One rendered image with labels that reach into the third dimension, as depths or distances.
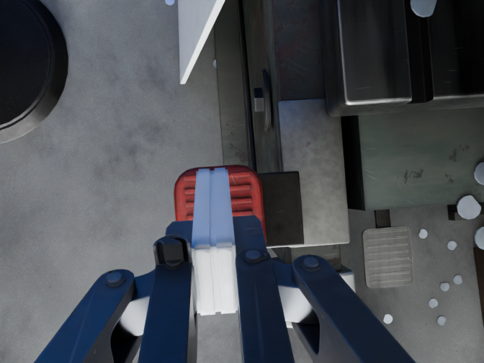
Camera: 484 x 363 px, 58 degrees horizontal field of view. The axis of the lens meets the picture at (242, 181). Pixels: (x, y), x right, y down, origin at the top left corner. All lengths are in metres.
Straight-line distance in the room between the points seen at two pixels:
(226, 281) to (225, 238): 0.02
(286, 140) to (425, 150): 0.13
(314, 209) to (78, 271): 0.79
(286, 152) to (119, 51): 0.77
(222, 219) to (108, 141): 0.94
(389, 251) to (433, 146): 0.53
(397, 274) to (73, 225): 0.74
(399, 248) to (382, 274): 0.06
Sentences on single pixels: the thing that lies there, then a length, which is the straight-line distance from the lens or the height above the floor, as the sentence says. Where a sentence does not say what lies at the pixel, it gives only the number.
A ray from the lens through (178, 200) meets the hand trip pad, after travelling 0.29.
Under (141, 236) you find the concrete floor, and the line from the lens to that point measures 1.08.
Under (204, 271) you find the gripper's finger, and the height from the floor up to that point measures 0.90.
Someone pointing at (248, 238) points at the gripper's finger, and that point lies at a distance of 0.17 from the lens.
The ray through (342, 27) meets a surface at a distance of 0.38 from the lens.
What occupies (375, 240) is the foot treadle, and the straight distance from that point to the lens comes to 0.95.
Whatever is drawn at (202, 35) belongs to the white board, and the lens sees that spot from 0.78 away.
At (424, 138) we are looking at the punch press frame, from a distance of 0.45.
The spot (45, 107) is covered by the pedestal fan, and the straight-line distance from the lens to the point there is 1.13.
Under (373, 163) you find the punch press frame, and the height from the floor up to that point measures 0.64.
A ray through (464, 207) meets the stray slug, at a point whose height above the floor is 0.65.
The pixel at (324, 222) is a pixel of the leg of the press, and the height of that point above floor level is 0.64.
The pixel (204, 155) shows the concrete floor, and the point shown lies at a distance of 1.06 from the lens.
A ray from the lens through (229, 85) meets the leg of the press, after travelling 1.05.
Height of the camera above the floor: 1.05
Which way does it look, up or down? 87 degrees down
